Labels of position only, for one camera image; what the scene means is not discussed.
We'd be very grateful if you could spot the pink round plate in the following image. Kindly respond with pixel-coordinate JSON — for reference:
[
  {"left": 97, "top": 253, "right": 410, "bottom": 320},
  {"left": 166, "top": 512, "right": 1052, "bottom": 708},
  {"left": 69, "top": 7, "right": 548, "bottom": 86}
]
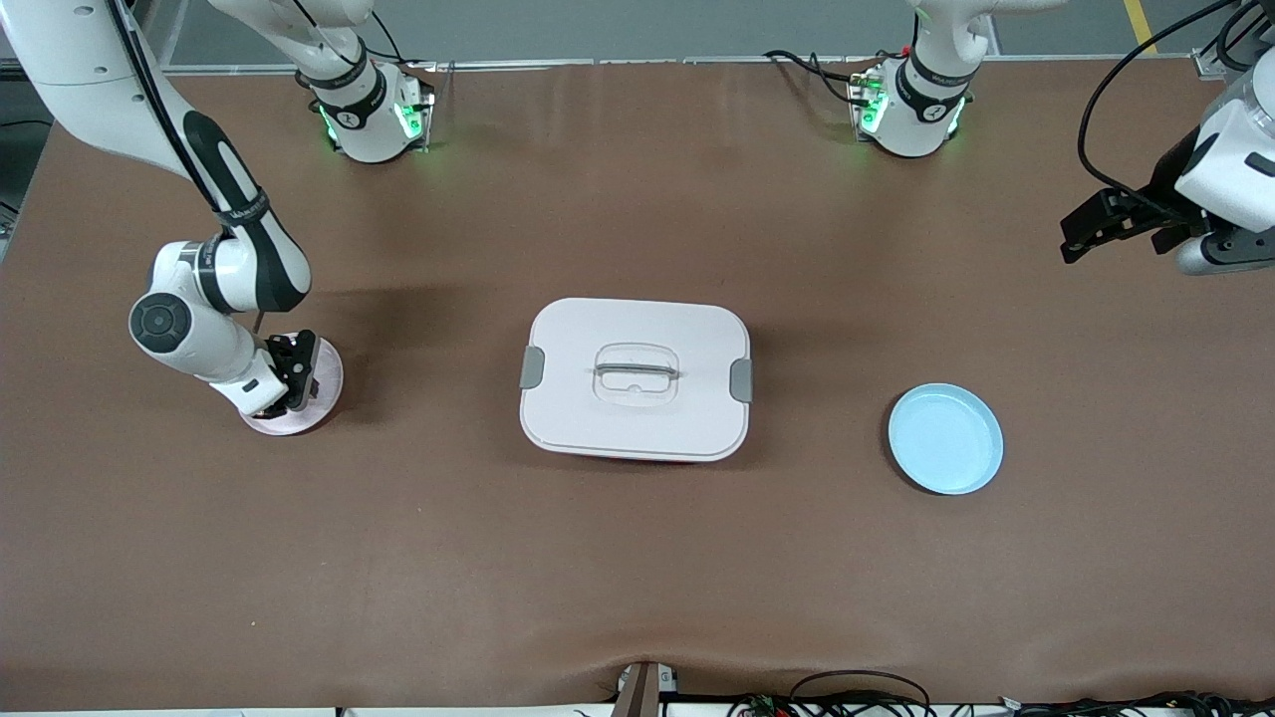
[{"left": 239, "top": 335, "right": 346, "bottom": 437}]

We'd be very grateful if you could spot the light blue round plate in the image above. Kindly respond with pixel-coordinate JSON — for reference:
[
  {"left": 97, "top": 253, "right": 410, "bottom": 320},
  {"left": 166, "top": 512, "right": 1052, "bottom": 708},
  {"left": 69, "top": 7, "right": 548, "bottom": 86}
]
[{"left": 888, "top": 382, "right": 1005, "bottom": 496}]

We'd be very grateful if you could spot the white lunch box with lid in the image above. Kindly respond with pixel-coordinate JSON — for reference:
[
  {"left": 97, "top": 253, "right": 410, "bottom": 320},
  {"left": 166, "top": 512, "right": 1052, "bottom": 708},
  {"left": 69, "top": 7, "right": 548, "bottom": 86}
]
[{"left": 519, "top": 297, "right": 754, "bottom": 464}]

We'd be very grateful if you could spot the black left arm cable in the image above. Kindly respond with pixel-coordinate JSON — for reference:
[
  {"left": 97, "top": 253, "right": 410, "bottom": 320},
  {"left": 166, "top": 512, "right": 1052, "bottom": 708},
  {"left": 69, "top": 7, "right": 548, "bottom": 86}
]
[{"left": 1078, "top": 0, "right": 1275, "bottom": 216}]

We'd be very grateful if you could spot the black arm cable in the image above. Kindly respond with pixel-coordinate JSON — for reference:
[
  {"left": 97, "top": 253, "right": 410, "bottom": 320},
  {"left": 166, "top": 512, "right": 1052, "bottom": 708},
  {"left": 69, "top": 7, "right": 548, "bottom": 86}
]
[
  {"left": 105, "top": 0, "right": 268, "bottom": 338},
  {"left": 1078, "top": 0, "right": 1275, "bottom": 216}
]

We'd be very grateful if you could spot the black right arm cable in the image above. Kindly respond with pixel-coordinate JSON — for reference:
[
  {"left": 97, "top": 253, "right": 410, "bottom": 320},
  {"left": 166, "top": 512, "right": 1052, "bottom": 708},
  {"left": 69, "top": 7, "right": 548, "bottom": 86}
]
[{"left": 105, "top": 0, "right": 268, "bottom": 338}]

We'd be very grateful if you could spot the black left base cable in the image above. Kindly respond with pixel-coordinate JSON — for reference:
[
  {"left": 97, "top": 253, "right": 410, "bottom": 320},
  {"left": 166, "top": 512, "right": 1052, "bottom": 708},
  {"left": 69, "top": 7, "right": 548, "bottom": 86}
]
[{"left": 764, "top": 48, "right": 876, "bottom": 107}]

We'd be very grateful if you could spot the black base cable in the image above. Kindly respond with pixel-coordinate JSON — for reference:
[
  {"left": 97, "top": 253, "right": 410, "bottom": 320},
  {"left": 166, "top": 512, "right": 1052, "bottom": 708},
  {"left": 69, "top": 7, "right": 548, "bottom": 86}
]
[
  {"left": 764, "top": 48, "right": 876, "bottom": 107},
  {"left": 349, "top": 0, "right": 439, "bottom": 71}
]

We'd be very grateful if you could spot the black right base cable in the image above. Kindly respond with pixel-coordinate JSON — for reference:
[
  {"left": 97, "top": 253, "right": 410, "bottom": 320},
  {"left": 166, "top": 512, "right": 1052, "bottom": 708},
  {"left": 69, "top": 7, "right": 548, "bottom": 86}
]
[{"left": 349, "top": 0, "right": 439, "bottom": 71}]

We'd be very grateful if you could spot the black cable bundle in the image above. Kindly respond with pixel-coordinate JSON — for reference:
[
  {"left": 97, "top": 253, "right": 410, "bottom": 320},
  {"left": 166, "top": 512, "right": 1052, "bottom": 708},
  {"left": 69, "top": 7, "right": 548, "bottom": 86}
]
[{"left": 996, "top": 690, "right": 1275, "bottom": 717}]

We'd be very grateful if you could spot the metal table edge bracket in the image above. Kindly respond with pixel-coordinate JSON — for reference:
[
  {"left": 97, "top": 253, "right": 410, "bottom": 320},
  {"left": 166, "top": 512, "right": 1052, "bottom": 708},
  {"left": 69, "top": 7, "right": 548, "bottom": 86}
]
[{"left": 613, "top": 661, "right": 679, "bottom": 717}]

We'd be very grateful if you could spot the black cable loop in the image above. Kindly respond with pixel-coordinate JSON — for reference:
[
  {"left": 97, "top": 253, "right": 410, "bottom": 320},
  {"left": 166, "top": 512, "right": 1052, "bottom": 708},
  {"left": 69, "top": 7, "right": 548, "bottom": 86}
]
[{"left": 789, "top": 669, "right": 933, "bottom": 717}]

